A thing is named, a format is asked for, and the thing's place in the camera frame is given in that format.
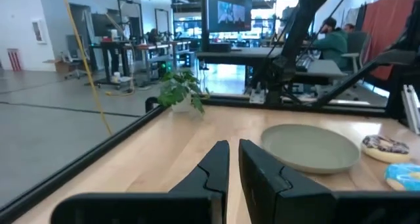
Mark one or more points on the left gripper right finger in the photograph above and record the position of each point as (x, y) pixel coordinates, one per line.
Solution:
(269, 191)

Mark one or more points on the red striped panel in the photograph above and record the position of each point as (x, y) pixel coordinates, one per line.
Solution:
(14, 59)

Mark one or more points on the orange curtain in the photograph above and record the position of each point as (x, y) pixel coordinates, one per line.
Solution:
(384, 23)

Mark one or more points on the small grey desk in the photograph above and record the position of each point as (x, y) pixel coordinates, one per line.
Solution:
(323, 69)

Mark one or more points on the black standing desk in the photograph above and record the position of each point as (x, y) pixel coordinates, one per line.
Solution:
(106, 46)

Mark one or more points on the cardboard box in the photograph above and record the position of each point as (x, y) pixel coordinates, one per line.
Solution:
(60, 66)

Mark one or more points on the black diagonal frame strut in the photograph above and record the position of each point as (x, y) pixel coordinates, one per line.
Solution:
(361, 73)

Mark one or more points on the chocolate drizzle donut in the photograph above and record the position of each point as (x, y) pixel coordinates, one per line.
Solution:
(385, 148)

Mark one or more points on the grey plate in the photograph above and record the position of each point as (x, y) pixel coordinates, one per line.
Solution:
(308, 148)

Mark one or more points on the grey office chair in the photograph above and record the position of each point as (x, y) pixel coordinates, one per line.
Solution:
(357, 43)

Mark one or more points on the long grey desk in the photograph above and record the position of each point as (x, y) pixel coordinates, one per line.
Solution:
(236, 54)

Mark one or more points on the rolling office chair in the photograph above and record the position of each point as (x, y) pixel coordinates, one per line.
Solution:
(73, 50)

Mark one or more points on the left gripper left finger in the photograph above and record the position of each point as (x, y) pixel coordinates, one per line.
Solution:
(216, 178)

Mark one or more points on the potted green plant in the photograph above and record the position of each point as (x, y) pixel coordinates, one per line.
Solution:
(178, 89)

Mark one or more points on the large black display screen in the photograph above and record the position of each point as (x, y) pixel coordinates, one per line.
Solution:
(229, 10)

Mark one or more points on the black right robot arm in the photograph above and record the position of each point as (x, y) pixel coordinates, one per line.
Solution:
(302, 20)

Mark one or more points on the person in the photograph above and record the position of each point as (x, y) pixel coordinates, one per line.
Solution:
(333, 46)
(348, 28)

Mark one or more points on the aluminium extrusion bars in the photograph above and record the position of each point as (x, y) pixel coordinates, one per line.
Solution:
(411, 105)

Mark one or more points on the blue frosted donut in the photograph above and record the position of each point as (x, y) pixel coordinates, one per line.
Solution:
(405, 176)

